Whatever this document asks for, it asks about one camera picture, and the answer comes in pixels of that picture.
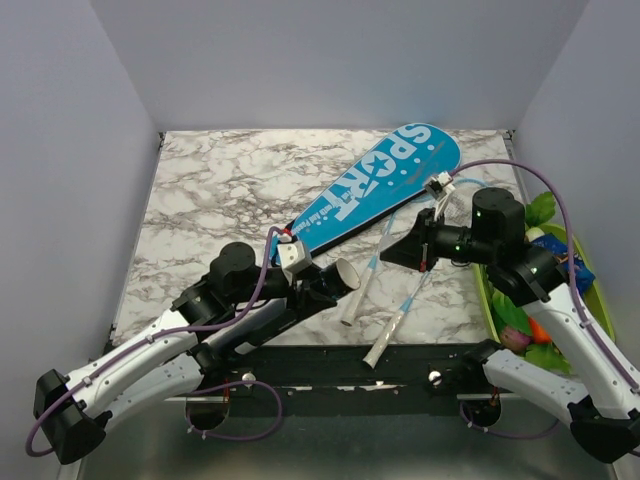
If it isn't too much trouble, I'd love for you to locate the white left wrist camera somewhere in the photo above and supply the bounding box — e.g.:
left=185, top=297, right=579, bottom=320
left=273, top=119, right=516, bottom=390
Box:
left=277, top=240, right=312, bottom=275

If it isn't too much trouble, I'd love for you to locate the green plastic tray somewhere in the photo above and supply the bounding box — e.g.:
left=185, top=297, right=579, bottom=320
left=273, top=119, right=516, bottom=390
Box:
left=472, top=222, right=617, bottom=366

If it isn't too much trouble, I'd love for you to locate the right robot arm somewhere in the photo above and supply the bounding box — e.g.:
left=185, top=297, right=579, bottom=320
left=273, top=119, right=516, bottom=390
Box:
left=380, top=188, right=639, bottom=464

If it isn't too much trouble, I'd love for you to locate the purple toy onion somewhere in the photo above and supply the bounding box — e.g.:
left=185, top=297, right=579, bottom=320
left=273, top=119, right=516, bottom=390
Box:
left=499, top=325, right=532, bottom=355

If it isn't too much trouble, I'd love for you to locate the orange toy carrot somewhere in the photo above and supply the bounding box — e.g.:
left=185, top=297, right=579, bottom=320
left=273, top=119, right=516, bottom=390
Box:
left=528, top=317, right=553, bottom=345

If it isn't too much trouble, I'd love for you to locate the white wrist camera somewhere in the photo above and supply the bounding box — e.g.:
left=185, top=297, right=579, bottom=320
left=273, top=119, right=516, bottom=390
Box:
left=424, top=172, right=455, bottom=220
left=277, top=240, right=312, bottom=275

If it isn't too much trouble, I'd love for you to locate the badminton racket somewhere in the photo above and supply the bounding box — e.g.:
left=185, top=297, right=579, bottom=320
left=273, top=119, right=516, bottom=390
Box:
left=363, top=178, right=489, bottom=369
left=340, top=212, right=397, bottom=327

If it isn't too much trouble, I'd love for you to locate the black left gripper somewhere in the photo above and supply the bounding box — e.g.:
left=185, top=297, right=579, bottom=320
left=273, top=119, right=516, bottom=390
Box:
left=230, top=262, right=338, bottom=321

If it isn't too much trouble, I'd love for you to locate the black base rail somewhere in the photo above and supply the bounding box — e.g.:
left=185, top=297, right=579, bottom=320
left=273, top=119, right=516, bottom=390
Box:
left=192, top=342, right=502, bottom=425

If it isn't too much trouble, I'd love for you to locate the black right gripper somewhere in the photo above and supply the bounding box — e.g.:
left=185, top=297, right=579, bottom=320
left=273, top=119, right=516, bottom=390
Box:
left=380, top=206, right=497, bottom=271

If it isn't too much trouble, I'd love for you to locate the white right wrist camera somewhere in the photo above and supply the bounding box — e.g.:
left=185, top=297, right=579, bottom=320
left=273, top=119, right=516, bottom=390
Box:
left=424, top=172, right=455, bottom=220

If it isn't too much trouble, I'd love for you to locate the black shuttlecock tube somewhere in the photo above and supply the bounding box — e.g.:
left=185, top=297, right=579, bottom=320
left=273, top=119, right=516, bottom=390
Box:
left=204, top=257, right=362, bottom=356

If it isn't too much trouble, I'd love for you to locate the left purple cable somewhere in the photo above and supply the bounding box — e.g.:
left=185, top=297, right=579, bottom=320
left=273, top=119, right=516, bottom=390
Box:
left=24, top=227, right=296, bottom=459

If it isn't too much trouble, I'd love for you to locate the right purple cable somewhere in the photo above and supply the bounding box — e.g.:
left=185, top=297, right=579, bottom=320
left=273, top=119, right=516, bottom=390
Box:
left=449, top=159, right=640, bottom=459

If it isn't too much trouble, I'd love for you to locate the green toy leaf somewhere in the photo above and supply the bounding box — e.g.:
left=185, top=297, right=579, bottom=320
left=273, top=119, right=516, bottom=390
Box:
left=525, top=191, right=556, bottom=228

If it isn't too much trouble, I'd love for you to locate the blue snack bag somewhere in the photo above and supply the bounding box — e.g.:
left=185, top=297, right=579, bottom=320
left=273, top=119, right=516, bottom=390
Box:
left=532, top=233, right=595, bottom=297

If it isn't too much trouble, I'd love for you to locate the purple cable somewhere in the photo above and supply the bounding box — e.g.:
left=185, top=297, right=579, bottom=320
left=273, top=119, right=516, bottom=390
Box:
left=24, top=227, right=296, bottom=459
left=449, top=159, right=640, bottom=459

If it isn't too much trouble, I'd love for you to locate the blue racket bag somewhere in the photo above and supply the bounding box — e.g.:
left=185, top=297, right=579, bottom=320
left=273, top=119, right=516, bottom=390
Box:
left=284, top=123, right=462, bottom=256

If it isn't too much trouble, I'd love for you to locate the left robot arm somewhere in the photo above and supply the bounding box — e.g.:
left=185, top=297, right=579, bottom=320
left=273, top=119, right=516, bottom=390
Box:
left=25, top=239, right=360, bottom=465

